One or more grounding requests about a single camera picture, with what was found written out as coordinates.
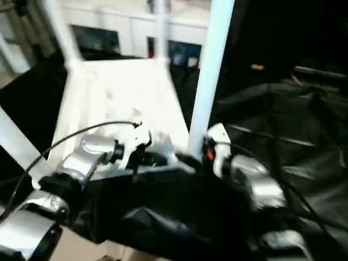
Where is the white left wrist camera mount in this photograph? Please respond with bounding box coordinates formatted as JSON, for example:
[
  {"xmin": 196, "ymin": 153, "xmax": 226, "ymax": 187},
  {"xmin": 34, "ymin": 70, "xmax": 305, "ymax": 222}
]
[{"xmin": 118, "ymin": 123, "xmax": 153, "ymax": 170}]

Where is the black metal rod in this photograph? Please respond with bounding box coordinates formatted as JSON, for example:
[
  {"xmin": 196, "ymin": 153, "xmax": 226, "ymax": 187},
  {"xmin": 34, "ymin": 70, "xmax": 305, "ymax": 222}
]
[{"xmin": 295, "ymin": 66, "xmax": 348, "ymax": 79}]

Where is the dark bag of small parts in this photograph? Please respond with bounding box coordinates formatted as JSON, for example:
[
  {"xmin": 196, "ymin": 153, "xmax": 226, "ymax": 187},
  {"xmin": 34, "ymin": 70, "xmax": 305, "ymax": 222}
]
[{"xmin": 146, "ymin": 0, "xmax": 172, "ymax": 14}]

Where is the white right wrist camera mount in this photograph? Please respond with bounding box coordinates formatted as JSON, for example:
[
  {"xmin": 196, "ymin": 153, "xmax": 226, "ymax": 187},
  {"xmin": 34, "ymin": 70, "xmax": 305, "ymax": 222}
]
[{"xmin": 205, "ymin": 122, "xmax": 232, "ymax": 178}]

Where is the grey metal tripod stand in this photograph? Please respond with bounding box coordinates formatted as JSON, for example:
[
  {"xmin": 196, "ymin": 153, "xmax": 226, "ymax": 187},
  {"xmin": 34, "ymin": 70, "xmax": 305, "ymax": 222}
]
[{"xmin": 0, "ymin": 0, "xmax": 55, "ymax": 60}]

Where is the white slanted pipe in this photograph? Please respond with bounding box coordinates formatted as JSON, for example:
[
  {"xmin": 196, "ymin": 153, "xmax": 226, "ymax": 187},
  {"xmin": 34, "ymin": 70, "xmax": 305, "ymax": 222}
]
[{"xmin": 0, "ymin": 34, "xmax": 31, "ymax": 74}]

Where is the black speaker cabinet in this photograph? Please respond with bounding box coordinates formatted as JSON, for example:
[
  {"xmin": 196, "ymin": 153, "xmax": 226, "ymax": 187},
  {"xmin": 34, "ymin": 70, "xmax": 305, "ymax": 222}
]
[{"xmin": 228, "ymin": 0, "xmax": 297, "ymax": 79}]

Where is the white sideboard cabinet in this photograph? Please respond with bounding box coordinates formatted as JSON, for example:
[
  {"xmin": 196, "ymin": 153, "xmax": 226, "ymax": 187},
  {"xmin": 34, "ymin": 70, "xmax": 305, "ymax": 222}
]
[{"xmin": 61, "ymin": 0, "xmax": 215, "ymax": 67}]

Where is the black plastic mat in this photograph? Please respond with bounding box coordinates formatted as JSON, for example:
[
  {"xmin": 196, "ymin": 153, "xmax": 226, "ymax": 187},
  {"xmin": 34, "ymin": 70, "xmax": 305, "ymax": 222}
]
[{"xmin": 0, "ymin": 45, "xmax": 348, "ymax": 261}]

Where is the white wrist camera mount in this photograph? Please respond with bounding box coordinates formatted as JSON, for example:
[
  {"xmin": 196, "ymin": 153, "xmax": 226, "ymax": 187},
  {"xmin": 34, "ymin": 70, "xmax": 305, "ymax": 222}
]
[
  {"xmin": 118, "ymin": 123, "xmax": 153, "ymax": 170},
  {"xmin": 205, "ymin": 122, "xmax": 232, "ymax": 178}
]

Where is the white plastic table top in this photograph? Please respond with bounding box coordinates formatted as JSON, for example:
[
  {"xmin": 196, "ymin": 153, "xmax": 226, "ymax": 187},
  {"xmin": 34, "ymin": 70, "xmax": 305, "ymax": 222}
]
[{"xmin": 31, "ymin": 58, "xmax": 197, "ymax": 191}]

